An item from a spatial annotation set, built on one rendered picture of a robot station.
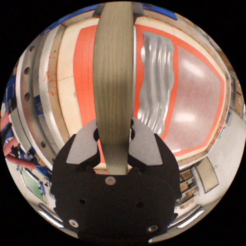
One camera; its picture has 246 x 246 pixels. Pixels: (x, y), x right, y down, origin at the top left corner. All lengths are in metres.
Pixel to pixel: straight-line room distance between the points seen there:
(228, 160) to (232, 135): 0.87
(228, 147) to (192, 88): 3.64
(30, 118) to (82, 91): 0.15
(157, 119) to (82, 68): 0.19
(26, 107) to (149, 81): 0.27
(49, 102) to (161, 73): 0.23
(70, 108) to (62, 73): 0.09
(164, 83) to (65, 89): 0.21
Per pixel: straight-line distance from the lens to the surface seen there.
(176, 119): 0.24
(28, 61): 0.26
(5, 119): 0.47
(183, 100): 0.23
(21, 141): 0.28
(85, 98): 0.18
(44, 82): 0.20
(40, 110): 0.37
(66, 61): 0.21
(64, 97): 0.21
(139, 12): 0.15
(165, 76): 0.18
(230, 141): 3.76
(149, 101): 0.17
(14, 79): 0.65
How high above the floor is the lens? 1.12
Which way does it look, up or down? 58 degrees down
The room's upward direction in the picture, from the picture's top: 175 degrees clockwise
